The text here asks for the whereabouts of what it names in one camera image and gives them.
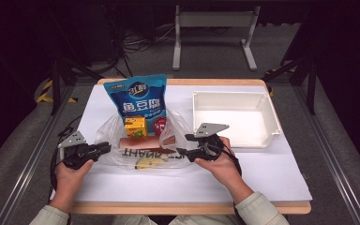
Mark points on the person's left hand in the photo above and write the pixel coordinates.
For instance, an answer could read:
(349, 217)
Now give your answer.
(70, 178)

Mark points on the black metal stand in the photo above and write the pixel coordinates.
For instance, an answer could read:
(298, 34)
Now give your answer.
(306, 78)

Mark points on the person's legs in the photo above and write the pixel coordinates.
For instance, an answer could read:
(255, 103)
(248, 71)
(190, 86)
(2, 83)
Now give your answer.
(178, 220)

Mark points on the person's right hand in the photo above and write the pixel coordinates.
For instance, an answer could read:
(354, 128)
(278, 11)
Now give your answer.
(222, 168)

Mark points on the yellow drink carton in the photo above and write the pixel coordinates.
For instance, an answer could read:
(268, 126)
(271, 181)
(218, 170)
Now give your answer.
(136, 126)

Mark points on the translucent plastic shopping bag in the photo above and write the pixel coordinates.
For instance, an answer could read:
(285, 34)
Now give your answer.
(137, 159)

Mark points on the blue snack bag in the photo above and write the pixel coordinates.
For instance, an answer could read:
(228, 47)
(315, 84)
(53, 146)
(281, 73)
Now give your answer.
(137, 97)

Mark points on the yellow black striped tape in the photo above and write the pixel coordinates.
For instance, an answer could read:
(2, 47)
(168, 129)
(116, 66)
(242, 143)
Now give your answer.
(45, 92)

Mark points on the aluminium floor rail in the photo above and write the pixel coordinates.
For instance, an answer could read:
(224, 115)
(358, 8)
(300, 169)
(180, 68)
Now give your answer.
(28, 168)
(331, 156)

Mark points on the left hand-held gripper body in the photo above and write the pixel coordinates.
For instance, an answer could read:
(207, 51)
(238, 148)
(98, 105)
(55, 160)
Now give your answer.
(75, 150)

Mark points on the white metal stand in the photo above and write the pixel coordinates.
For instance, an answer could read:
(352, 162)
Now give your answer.
(215, 20)

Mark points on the white table cover board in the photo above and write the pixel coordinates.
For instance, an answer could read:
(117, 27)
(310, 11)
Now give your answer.
(168, 184)

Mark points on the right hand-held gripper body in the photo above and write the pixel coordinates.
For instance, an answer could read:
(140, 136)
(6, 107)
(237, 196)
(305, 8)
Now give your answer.
(209, 142)

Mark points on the red round can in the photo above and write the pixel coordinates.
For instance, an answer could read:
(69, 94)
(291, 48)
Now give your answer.
(160, 125)

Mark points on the brown rectangular box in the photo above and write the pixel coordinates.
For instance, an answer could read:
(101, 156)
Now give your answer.
(140, 143)

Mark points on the white plastic tray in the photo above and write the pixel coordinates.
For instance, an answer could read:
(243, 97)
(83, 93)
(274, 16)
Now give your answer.
(247, 115)

